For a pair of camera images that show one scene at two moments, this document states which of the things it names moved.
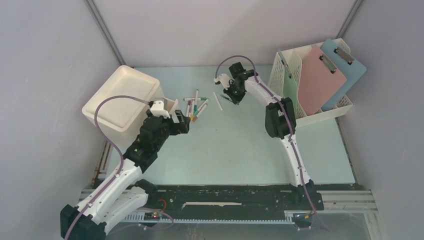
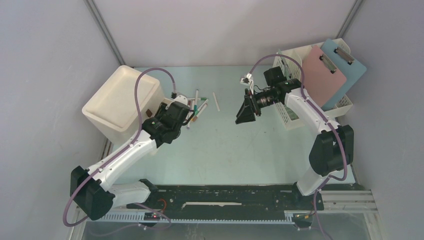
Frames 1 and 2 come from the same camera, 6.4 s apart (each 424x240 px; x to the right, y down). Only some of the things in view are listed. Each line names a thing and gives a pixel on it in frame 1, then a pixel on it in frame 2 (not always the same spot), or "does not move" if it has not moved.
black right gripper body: x=236 y=93 to x=265 y=98
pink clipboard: x=319 y=79 does not move
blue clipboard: x=351 y=69 does not move
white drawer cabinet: x=120 y=119 does not move
